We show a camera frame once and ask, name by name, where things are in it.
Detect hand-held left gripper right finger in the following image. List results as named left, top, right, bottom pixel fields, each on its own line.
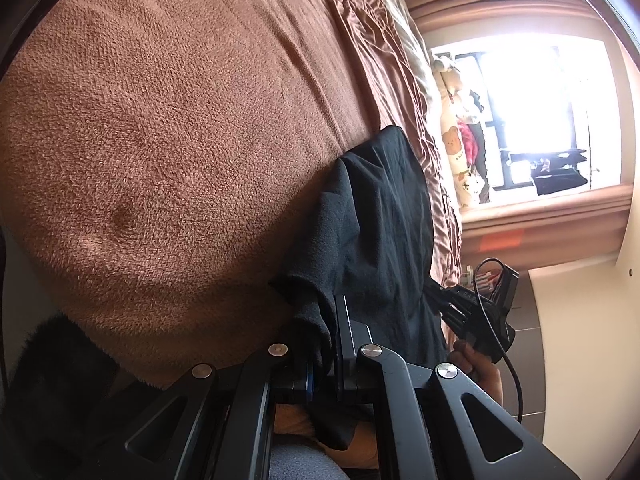
left=334, top=294, right=581, bottom=480

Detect beige stuffed toy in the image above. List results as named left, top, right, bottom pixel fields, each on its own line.
left=431, top=55, right=463, bottom=106

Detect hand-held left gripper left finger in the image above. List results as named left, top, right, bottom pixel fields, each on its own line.
left=95, top=340, right=316, bottom=480

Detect red cloth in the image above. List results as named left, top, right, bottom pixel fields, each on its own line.
left=457, top=122, right=481, bottom=166

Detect bear print pillow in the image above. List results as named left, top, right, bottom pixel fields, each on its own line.
left=440, top=105, right=488, bottom=211

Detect person's left leg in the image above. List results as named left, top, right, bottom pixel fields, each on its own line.
left=270, top=445, right=351, bottom=480

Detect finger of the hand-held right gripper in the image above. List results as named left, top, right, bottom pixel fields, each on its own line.
left=424, top=280, right=476, bottom=328

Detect pile of plush toys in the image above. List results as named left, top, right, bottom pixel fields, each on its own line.
left=430, top=35, right=621, bottom=206

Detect pink curtain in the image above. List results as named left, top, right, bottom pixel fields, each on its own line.
left=460, top=185, right=636, bottom=273
left=385, top=0, right=616, bottom=46

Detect black white plush toy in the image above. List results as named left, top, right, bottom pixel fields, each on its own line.
left=462, top=87, right=488, bottom=116

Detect grey duvet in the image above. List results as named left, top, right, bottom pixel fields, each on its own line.
left=377, top=0, right=441, bottom=111

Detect black cable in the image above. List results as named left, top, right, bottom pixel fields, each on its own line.
left=472, top=257, right=523, bottom=423

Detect striped bag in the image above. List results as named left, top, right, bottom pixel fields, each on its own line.
left=465, top=267, right=496, bottom=291

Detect hanging dark clothes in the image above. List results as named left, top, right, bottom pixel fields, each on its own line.
left=530, top=150, right=588, bottom=196

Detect brown blanket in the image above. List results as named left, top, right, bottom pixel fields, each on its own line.
left=0, top=0, right=466, bottom=391

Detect person's right hand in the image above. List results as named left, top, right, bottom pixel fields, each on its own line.
left=447, top=337, right=503, bottom=406

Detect black pants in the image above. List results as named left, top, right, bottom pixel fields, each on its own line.
left=270, top=125, right=451, bottom=453

